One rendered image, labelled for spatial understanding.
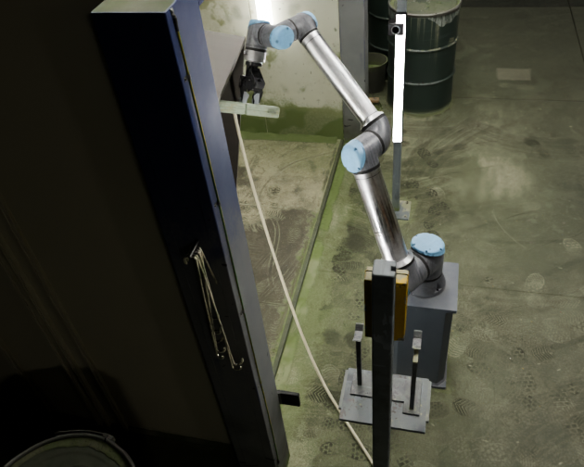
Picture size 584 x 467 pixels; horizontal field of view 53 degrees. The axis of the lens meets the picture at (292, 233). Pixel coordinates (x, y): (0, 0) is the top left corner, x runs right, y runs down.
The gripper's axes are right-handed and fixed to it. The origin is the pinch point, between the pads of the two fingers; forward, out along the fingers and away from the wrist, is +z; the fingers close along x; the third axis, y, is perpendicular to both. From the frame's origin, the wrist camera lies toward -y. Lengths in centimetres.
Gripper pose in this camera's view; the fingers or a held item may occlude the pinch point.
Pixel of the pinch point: (248, 110)
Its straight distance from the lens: 256.6
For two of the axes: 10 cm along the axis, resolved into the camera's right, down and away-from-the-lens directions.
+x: -9.0, -0.2, -4.3
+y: -4.0, -3.3, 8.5
